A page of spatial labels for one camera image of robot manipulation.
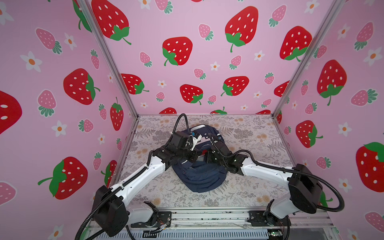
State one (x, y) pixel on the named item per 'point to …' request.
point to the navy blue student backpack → (199, 174)
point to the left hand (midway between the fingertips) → (201, 152)
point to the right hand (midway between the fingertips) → (203, 153)
